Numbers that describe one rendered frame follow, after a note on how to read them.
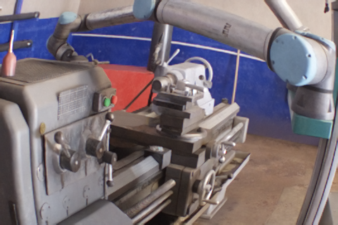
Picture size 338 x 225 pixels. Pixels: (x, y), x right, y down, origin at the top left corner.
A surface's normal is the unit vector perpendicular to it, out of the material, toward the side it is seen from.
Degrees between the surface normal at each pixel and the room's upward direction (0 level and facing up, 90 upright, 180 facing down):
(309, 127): 90
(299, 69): 91
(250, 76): 90
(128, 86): 90
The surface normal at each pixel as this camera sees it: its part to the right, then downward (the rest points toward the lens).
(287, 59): -0.57, 0.12
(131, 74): 0.00, 0.22
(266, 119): -0.34, 0.16
